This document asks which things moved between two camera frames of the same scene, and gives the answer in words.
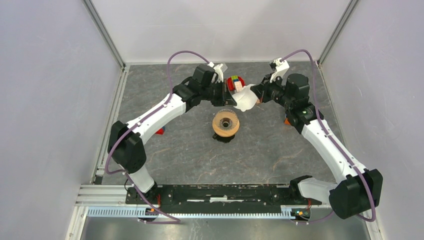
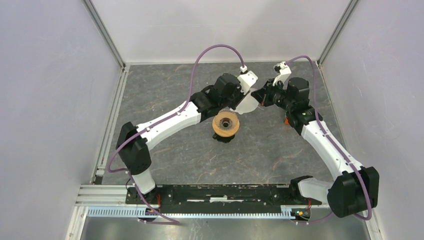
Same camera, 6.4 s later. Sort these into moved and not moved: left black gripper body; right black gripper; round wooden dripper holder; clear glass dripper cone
Moved: left black gripper body
Not moved: clear glass dripper cone; round wooden dripper holder; right black gripper
